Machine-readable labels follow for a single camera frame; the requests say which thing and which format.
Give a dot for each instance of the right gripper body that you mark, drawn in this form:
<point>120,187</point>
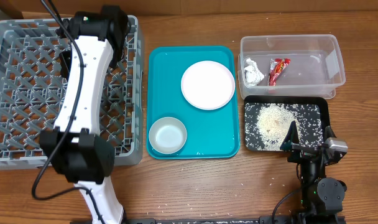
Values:
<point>301,156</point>

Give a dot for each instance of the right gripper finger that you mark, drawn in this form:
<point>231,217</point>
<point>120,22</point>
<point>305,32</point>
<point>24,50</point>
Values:
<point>328,132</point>
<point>291,140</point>

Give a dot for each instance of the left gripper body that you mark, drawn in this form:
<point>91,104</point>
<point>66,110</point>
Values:
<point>66,61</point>

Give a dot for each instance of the clear white wrapper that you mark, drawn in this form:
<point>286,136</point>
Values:
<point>253,76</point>

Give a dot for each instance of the red snack wrapper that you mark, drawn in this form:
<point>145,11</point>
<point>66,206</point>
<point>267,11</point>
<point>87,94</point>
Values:
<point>277,66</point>

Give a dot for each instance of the large white plate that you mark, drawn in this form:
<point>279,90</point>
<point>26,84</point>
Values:
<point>208,85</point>

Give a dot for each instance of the grey bowl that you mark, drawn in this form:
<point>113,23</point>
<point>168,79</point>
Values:
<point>167,135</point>

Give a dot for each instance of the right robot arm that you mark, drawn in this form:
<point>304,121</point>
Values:
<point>322,196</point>

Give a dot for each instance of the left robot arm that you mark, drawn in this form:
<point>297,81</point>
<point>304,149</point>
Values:
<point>74,146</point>

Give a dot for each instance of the black tray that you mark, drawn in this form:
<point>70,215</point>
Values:
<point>320,102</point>

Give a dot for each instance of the clear plastic bin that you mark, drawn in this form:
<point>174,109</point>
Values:
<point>316,65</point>

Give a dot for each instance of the teal serving tray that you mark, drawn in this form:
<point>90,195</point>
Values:
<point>211,134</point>

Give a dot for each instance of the grey dish rack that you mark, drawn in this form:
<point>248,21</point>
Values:
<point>32,92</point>

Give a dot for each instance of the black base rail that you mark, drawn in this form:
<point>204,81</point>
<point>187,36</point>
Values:
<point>281,219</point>

